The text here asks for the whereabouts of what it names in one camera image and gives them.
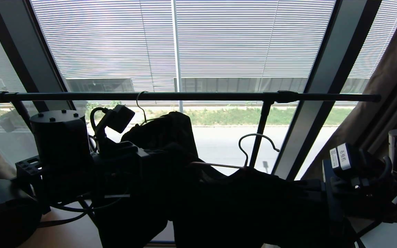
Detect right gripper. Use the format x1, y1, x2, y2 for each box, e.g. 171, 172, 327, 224
322, 158, 394, 221

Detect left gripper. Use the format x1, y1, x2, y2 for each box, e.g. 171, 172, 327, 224
94, 141, 151, 167

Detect black garment with green print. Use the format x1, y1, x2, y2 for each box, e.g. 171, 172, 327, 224
97, 111, 200, 248

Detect pink clothes hanger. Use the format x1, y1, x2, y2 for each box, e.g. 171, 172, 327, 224
189, 133, 281, 170
136, 91, 148, 124

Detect black clothes rack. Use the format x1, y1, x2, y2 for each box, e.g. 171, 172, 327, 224
0, 91, 381, 228

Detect window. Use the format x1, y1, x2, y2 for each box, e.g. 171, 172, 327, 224
0, 0, 397, 181

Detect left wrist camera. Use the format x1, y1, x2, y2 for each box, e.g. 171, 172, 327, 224
95, 104, 136, 145

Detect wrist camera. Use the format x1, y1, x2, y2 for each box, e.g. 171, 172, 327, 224
95, 104, 136, 145
329, 143, 369, 179

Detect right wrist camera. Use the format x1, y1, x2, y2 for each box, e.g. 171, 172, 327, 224
329, 143, 369, 179

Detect black cable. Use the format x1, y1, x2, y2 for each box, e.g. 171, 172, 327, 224
373, 155, 393, 188
90, 107, 109, 133
37, 195, 132, 228

